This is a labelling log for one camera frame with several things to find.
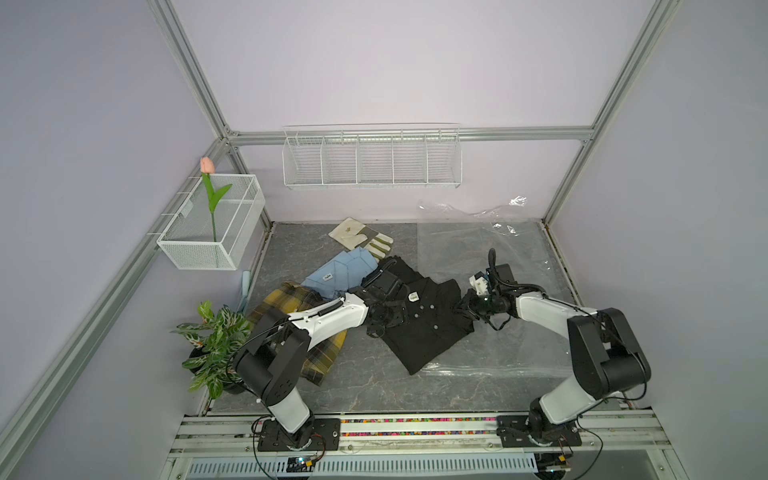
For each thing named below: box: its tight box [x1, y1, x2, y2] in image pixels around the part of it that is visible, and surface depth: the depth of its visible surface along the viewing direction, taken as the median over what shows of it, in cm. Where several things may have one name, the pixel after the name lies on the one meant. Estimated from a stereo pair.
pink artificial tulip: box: [200, 156, 233, 242], surface depth 81 cm
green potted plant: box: [170, 300, 251, 399], surface depth 65 cm
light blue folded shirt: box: [301, 246, 379, 300], surface depth 107 cm
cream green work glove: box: [328, 217, 394, 261], surface depth 118 cm
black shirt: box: [374, 255, 475, 375], surface depth 91 cm
